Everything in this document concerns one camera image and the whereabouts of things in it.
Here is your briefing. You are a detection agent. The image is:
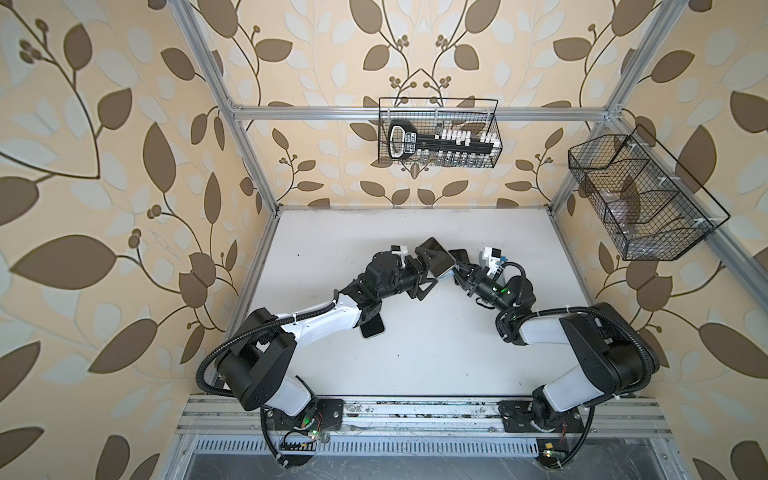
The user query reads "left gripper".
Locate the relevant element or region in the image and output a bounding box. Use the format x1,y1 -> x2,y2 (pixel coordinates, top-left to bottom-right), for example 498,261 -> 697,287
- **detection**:
376,246 -> 446,302

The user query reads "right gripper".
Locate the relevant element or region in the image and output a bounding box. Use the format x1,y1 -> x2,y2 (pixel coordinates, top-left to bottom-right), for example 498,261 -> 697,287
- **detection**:
449,260 -> 512,319

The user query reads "black phone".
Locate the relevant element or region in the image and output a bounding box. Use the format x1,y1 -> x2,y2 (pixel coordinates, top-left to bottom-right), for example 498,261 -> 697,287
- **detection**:
359,314 -> 385,339
449,249 -> 472,269
416,237 -> 456,280

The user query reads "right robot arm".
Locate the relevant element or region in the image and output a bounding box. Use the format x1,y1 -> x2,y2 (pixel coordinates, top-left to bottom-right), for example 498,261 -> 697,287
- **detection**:
454,262 -> 661,425

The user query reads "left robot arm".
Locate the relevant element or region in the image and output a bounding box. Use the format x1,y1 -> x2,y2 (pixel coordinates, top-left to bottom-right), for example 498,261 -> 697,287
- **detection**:
195,238 -> 455,417

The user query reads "black tool in basket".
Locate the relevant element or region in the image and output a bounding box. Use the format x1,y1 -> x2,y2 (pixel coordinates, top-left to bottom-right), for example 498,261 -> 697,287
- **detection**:
384,120 -> 502,161

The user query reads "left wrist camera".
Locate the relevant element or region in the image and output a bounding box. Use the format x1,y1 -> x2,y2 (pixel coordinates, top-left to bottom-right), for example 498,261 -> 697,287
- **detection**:
390,245 -> 409,258

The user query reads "back wall wire basket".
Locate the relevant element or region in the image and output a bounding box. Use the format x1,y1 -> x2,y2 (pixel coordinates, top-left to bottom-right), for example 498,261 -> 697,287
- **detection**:
377,96 -> 503,169

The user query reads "wall wire basket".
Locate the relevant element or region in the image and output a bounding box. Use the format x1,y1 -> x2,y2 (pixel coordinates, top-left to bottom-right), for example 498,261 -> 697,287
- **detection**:
377,96 -> 503,169
568,125 -> 731,262

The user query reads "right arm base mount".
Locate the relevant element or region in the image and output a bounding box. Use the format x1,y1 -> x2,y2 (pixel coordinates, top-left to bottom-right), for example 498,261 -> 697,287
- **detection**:
498,398 -> 595,471

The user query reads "right wall wire basket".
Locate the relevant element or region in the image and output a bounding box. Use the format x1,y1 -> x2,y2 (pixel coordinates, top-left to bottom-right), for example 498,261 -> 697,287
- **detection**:
568,125 -> 731,262

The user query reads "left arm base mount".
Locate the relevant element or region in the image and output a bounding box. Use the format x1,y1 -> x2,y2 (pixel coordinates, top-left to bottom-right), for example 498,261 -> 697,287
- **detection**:
259,397 -> 345,469

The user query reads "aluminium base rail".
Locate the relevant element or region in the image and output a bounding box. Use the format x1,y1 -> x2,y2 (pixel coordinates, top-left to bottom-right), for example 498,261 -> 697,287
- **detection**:
176,395 -> 673,439

